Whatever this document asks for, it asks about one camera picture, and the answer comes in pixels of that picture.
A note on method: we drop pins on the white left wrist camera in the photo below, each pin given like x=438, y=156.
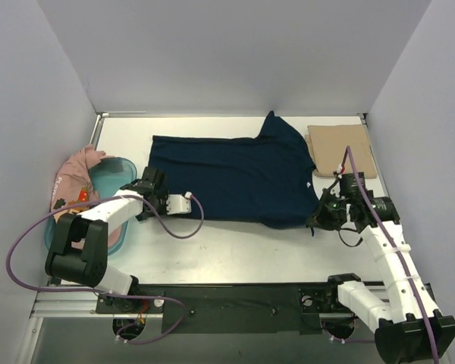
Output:
x=179, y=204

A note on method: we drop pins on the folded tan t-shirt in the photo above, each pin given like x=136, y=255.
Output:
x=327, y=145

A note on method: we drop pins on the aluminium front rail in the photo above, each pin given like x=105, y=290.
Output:
x=60, y=303

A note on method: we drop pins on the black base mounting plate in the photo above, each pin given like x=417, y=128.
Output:
x=236, y=322

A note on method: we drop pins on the pink graphic t-shirt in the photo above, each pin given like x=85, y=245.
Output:
x=73, y=184

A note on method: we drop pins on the navy blue t-shirt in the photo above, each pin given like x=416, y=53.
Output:
x=264, y=179

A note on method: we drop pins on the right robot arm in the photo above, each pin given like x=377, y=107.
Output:
x=408, y=326

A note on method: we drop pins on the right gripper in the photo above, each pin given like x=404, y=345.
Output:
x=324, y=211

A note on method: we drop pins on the teal plastic basket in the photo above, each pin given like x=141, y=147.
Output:
x=106, y=178

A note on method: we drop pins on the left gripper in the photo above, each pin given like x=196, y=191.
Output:
x=158, y=197

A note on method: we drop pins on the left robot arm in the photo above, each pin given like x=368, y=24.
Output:
x=79, y=248

